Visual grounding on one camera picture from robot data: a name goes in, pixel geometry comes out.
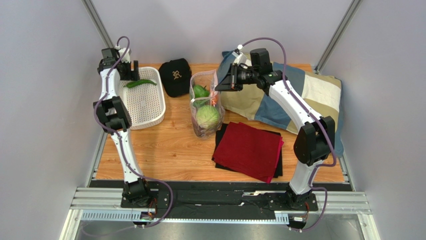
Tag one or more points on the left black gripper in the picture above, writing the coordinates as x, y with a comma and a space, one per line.
132, 75

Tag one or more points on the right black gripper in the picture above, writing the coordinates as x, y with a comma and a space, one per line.
235, 77

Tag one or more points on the green toy chili pepper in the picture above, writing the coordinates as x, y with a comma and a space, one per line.
134, 84

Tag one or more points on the green toy bell pepper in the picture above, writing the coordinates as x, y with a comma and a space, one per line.
200, 92

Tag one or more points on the clear zip top bag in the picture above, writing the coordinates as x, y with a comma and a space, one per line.
210, 80

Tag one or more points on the green toy cabbage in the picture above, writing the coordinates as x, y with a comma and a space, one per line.
207, 116

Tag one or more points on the purple toy eggplant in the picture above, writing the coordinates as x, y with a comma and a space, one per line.
201, 132

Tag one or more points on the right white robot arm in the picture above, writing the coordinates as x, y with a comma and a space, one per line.
316, 134

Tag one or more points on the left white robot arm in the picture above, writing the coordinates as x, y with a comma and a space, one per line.
113, 117

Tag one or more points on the checked blue beige pillow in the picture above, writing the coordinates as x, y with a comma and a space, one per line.
322, 93

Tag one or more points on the white plastic basket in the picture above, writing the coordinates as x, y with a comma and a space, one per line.
146, 102

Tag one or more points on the black baseball cap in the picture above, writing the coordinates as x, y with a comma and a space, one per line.
175, 77

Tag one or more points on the red folded cloth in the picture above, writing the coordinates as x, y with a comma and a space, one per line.
250, 151

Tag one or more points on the black folded cloth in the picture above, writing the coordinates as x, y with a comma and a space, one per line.
218, 138

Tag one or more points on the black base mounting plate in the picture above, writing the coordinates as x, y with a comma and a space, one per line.
222, 200

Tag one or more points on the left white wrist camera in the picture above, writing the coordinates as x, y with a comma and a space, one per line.
124, 53

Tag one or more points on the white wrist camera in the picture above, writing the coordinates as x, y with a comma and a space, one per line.
124, 53
240, 57

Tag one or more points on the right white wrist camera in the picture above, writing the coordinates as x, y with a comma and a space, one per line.
240, 57

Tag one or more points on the left corner aluminium post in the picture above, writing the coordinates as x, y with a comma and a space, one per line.
98, 23

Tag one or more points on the corner aluminium post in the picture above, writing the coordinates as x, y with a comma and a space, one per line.
98, 23
337, 35

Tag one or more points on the right corner aluminium post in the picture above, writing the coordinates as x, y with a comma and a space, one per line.
337, 35

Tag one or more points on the aluminium frame rail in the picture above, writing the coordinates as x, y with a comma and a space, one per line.
96, 210

